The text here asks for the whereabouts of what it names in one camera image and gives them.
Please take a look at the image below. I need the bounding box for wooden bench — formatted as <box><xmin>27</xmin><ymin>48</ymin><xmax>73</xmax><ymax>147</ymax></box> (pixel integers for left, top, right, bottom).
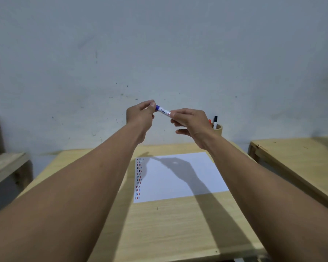
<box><xmin>0</xmin><ymin>114</ymin><xmax>33</xmax><ymax>192</ymax></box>

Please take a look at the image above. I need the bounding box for person's right forearm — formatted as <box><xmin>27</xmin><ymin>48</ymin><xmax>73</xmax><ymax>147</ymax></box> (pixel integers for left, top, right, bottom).
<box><xmin>193</xmin><ymin>131</ymin><xmax>328</xmax><ymax>262</ymax></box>

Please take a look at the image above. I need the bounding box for person's left hand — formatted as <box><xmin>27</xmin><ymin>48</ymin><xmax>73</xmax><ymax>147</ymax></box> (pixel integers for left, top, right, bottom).
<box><xmin>126</xmin><ymin>99</ymin><xmax>157</xmax><ymax>134</ymax></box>

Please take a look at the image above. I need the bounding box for person's right hand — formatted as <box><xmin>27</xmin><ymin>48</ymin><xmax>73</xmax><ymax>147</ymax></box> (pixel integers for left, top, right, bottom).
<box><xmin>170</xmin><ymin>108</ymin><xmax>214</xmax><ymax>143</ymax></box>

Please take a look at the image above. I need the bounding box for white paper sheet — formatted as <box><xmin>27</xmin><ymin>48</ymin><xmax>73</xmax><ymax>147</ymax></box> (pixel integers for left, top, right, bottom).
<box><xmin>133</xmin><ymin>152</ymin><xmax>230</xmax><ymax>204</ymax></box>

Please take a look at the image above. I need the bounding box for person's left forearm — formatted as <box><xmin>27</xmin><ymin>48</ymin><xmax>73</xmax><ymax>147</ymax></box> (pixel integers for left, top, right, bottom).
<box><xmin>0</xmin><ymin>123</ymin><xmax>149</xmax><ymax>262</ymax></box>

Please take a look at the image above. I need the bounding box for wooden side table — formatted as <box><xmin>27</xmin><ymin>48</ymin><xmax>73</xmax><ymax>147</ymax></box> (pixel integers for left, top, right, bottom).
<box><xmin>248</xmin><ymin>136</ymin><xmax>328</xmax><ymax>216</ymax></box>

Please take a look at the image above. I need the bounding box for blue and white marker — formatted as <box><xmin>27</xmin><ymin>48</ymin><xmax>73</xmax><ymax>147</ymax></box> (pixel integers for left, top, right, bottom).
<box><xmin>155</xmin><ymin>105</ymin><xmax>171</xmax><ymax>117</ymax></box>

